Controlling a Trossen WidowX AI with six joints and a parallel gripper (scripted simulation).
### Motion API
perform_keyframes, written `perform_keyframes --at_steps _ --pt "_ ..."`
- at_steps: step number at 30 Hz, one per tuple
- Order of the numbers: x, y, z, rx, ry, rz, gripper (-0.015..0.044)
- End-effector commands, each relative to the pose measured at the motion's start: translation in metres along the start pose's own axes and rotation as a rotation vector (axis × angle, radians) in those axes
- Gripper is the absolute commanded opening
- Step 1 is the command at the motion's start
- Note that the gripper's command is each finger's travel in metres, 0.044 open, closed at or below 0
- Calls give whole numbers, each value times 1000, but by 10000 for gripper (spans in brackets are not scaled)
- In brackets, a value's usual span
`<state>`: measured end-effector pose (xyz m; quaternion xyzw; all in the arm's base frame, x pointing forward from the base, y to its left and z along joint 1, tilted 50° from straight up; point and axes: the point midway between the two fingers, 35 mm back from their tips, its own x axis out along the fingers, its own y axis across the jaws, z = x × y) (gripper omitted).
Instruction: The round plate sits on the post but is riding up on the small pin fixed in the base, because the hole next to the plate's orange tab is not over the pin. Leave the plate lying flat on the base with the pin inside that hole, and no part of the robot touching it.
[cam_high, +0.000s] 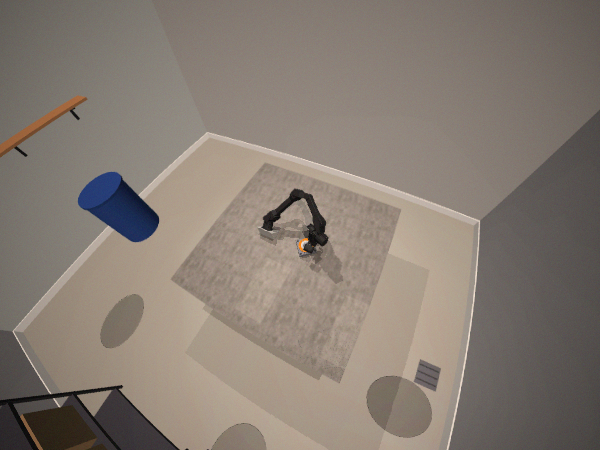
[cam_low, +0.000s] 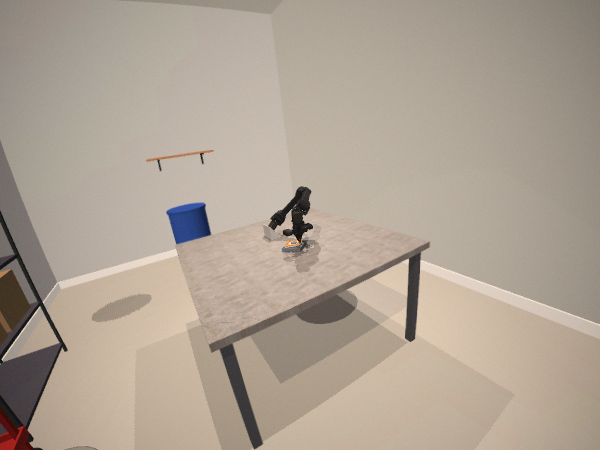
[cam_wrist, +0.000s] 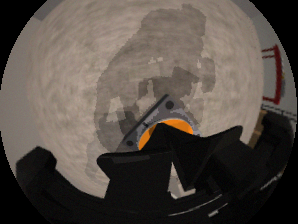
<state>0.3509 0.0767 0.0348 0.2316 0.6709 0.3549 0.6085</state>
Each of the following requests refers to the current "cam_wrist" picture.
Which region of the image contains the orange round plate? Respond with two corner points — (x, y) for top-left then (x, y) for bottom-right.
(138, 117), (193, 151)

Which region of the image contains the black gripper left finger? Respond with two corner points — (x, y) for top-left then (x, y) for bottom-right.
(96, 123), (173, 192)

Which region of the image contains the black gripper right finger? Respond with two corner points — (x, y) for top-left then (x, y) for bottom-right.
(161, 121), (243, 192)

